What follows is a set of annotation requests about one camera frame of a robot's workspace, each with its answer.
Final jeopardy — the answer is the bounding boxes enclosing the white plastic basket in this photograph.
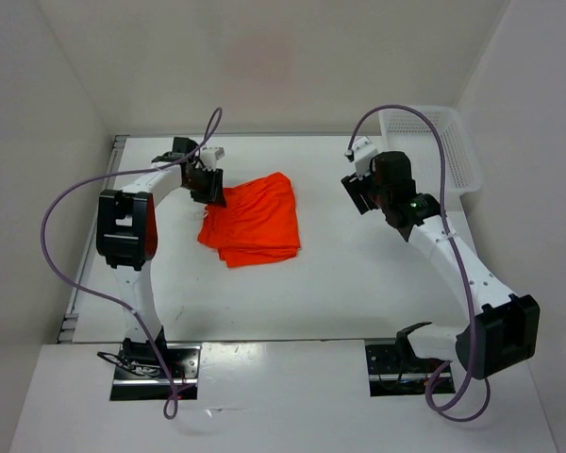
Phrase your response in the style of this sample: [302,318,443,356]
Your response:
[378,106,482,198]

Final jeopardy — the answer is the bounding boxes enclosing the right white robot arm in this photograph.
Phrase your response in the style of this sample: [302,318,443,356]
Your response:
[341,145,541,380]

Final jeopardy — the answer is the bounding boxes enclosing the aluminium table edge rail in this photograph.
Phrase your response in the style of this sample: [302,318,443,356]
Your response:
[56,134,131,344]

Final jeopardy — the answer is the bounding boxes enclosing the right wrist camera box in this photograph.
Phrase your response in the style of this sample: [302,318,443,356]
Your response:
[344,136,378,179]

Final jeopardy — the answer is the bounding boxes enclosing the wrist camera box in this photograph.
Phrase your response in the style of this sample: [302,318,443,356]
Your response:
[344,136,378,179]
[197,146,225,172]

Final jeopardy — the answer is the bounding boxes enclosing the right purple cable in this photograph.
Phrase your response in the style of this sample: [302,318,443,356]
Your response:
[343,104,491,422]

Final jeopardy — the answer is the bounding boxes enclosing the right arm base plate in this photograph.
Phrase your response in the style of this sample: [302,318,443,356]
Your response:
[365,342,441,397]

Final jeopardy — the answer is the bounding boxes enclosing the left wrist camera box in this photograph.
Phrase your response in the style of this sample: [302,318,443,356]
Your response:
[197,146,225,172]

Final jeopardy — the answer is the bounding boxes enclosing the orange mesh shorts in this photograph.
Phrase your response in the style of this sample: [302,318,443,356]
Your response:
[197,172,301,268]

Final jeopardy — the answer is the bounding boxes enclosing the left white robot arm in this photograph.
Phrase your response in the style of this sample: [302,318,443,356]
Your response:
[96,137,226,378]

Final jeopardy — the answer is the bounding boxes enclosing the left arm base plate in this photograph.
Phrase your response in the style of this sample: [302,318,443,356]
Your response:
[98,344,202,402]

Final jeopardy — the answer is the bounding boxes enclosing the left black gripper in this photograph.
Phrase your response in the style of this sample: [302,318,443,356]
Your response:
[183,166,226,208]

